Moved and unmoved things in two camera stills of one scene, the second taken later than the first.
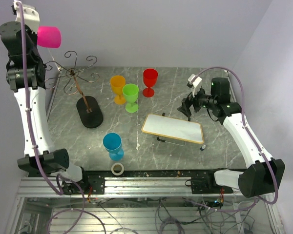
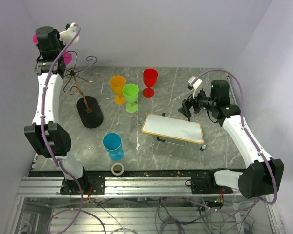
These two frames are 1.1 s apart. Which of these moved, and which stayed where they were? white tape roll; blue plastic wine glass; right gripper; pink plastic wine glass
Moved: pink plastic wine glass
Stayed: blue plastic wine glass; right gripper; white tape roll
